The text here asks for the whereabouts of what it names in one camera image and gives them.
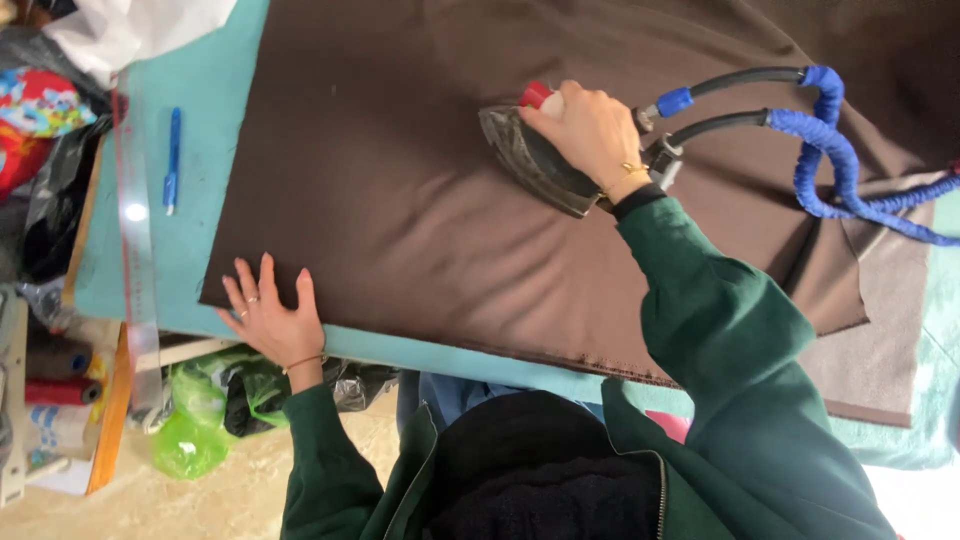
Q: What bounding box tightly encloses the person's right hand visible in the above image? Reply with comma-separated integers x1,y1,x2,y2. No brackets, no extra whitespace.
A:
517,78,651,206

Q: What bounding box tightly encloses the person's left hand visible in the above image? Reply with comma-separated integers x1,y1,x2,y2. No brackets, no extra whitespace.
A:
216,252,329,371

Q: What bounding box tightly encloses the dark steam iron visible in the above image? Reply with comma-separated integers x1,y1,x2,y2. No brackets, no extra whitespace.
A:
478,80,686,220

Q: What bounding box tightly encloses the brown fabric sheet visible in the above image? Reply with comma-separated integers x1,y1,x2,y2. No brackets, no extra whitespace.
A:
197,0,960,390

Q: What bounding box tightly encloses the blue cloth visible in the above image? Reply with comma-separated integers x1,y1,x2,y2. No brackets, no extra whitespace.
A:
396,369,606,436

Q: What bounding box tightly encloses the pink red object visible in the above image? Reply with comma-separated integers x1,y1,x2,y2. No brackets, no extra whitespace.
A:
645,409,693,445

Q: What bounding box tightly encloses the person's torso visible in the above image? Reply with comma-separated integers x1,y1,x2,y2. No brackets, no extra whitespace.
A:
378,375,897,540

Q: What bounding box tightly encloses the teal ironing table cover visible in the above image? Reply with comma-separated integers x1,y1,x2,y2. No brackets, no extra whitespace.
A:
72,0,960,472

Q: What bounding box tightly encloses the crumpled black plastic bag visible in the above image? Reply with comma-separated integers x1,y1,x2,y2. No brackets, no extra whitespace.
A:
223,357,400,438

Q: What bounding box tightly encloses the grey felt pad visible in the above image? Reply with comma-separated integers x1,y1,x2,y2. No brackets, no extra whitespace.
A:
795,172,940,429

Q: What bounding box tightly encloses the blue pen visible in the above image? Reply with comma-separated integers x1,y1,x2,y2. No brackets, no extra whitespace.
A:
162,107,183,217

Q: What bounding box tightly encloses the clear plastic ruler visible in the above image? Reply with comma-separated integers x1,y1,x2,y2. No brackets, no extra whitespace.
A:
111,71,166,414

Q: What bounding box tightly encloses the white plastic bag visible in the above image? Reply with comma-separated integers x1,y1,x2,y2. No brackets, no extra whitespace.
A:
42,0,239,90

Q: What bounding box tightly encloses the green plastic bag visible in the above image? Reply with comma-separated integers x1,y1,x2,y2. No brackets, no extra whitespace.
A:
150,345,292,481

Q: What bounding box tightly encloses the colourful printed cloth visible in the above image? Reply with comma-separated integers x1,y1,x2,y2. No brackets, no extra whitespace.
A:
0,66,99,202

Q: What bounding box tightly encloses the orange wooden board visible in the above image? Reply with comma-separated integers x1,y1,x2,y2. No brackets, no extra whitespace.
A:
84,322,133,496

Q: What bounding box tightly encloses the brown thread spool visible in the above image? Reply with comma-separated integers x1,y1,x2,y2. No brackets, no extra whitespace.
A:
24,339,95,381

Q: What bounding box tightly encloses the red thread spool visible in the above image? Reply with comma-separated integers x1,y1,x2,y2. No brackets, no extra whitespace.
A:
24,377,104,407

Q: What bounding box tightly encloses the gold wrist bracelet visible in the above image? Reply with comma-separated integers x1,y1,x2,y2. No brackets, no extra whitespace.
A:
597,162,651,202

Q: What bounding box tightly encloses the blue-wrapped black steam hose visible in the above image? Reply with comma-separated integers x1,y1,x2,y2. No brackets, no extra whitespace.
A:
663,108,960,249
633,64,960,220

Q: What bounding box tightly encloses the thin cord bracelet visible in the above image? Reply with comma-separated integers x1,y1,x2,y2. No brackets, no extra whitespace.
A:
282,352,330,376

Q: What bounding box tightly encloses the white machine frame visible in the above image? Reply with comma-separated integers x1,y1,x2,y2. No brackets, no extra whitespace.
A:
0,292,72,510

